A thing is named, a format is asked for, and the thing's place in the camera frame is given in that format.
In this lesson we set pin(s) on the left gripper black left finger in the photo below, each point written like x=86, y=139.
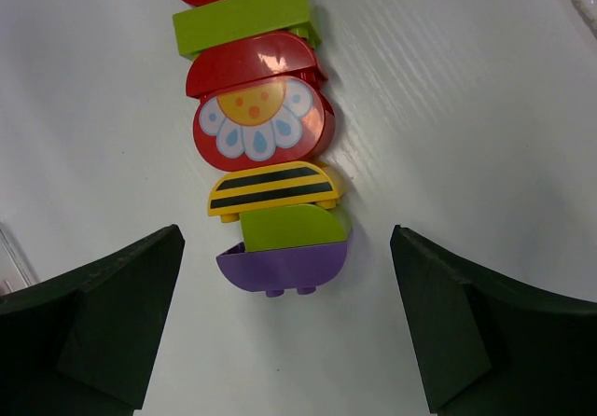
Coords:
x=85, y=342

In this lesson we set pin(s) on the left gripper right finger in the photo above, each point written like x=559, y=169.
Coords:
x=487, y=344

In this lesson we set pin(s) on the multicolour lego stack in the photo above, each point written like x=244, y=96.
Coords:
x=264, y=122

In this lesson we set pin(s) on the green rectangular lego brick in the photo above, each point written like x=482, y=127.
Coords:
x=224, y=21

